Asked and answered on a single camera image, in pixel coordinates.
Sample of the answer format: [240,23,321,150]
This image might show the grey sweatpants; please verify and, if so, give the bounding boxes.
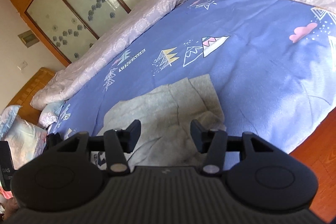
[98,75,226,169]

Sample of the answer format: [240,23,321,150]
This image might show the person's left hand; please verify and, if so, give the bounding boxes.
[1,187,19,222]

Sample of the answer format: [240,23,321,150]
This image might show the large pastel patterned pillow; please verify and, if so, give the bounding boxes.
[3,117,47,169]

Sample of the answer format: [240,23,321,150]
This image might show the blue floral top pillow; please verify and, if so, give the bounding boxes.
[0,105,21,139]

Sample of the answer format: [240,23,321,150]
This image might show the folded black garment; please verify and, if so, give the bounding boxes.
[45,132,63,149]

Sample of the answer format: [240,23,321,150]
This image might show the small white blue pillow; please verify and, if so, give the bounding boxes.
[38,101,64,128]

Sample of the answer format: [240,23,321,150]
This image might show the wooden headboard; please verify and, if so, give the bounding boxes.
[7,67,55,125]

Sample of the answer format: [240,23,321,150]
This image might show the blue patterned bed sheet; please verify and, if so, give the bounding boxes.
[50,0,335,152]

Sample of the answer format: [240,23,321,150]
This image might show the white wall switch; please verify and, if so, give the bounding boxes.
[18,61,28,71]

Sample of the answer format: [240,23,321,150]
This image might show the grey wall electrical panel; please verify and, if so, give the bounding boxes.
[18,30,39,48]

